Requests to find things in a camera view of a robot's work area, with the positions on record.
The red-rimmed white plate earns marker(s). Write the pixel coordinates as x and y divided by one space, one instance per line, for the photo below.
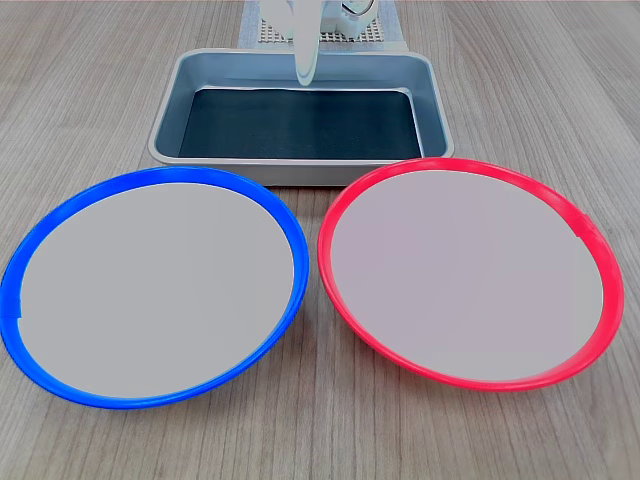
470 275

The black tray mat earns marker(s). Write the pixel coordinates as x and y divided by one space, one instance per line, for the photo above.
300 125

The steel tray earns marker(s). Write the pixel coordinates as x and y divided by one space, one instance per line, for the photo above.
300 172

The blue-rimmed white plate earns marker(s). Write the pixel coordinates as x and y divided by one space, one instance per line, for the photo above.
155 285

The pale perforated base plate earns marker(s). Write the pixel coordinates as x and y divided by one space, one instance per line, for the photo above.
372 35

